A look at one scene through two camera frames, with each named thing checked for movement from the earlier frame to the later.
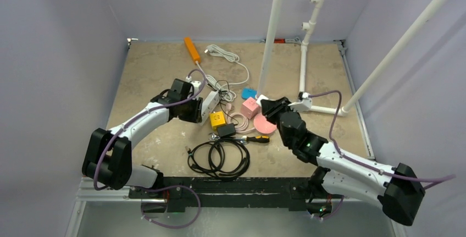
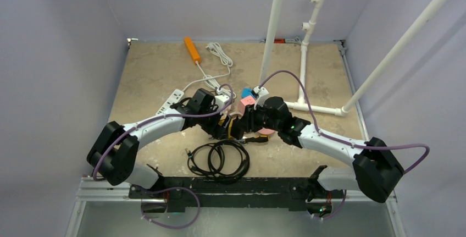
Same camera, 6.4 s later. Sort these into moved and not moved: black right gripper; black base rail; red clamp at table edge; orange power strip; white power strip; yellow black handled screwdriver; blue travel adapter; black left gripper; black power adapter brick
Moved: black power adapter brick; black left gripper; black right gripper; white power strip
Not moved: red clamp at table edge; orange power strip; black base rail; yellow black handled screwdriver; blue travel adapter
